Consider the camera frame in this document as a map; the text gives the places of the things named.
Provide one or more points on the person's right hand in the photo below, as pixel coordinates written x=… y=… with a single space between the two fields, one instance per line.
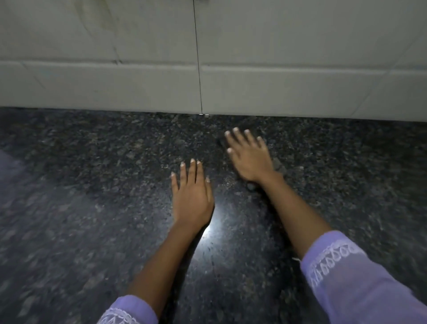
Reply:
x=252 y=160

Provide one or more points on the person's left hand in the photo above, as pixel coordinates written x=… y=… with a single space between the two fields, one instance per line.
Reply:
x=191 y=203

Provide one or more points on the person's right thumb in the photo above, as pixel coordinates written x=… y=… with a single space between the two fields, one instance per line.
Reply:
x=233 y=158

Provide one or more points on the person's left middle finger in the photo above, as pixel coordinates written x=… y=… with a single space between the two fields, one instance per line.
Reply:
x=192 y=172

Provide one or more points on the person's right middle finger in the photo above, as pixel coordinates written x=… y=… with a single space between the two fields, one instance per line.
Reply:
x=242 y=137

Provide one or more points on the person's right little finger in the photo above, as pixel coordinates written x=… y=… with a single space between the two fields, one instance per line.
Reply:
x=262 y=144

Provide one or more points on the person's left thumb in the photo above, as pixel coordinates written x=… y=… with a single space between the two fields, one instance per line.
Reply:
x=209 y=190

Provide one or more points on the person's left little finger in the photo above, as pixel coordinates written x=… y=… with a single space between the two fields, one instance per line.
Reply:
x=174 y=185

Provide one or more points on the person's right forearm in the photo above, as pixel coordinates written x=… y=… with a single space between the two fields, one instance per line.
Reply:
x=293 y=213

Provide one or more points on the person's left forearm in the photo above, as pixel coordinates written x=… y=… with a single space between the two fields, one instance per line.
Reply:
x=166 y=260

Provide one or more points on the lilac lace-trimmed left sleeve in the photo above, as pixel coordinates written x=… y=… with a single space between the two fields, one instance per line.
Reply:
x=128 y=312

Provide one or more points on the lilac lace-trimmed sleeve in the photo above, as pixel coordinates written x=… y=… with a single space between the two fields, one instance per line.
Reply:
x=128 y=312
x=360 y=283

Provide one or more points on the lilac lace-trimmed right sleeve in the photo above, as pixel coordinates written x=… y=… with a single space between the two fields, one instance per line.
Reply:
x=360 y=283

